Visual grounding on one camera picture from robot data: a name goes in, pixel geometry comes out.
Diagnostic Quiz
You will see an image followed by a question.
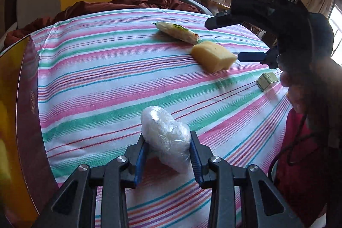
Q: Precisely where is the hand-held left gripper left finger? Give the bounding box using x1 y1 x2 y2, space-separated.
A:
32 134 150 228

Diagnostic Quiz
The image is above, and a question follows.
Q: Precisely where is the white plastic-wrapped bundle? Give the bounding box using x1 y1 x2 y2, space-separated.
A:
141 106 191 174

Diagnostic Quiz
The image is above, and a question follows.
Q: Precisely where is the cream cardboard box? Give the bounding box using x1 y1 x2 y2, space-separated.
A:
256 72 281 91

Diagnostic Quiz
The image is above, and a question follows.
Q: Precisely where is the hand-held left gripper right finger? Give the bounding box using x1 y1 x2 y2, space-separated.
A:
188 130 305 228

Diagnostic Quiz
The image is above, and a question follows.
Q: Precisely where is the yellow sponge block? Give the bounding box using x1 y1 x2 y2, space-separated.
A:
190 41 237 73

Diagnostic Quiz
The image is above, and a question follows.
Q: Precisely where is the green-printed snack packet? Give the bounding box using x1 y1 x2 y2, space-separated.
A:
151 22 203 45

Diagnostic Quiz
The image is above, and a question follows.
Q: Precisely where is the maroon blanket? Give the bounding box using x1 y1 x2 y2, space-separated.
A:
5 0 206 43

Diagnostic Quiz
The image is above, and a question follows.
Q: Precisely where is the person's right hand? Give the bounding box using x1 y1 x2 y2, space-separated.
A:
276 54 342 132

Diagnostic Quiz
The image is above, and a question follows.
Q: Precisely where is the person's red clothing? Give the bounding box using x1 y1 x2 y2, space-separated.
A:
270 108 332 228

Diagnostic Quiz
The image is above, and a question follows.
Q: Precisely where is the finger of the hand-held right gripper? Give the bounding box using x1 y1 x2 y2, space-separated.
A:
237 46 279 70
205 10 249 31

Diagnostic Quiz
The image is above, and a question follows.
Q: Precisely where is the striped bed sheet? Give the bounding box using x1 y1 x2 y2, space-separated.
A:
37 8 294 228

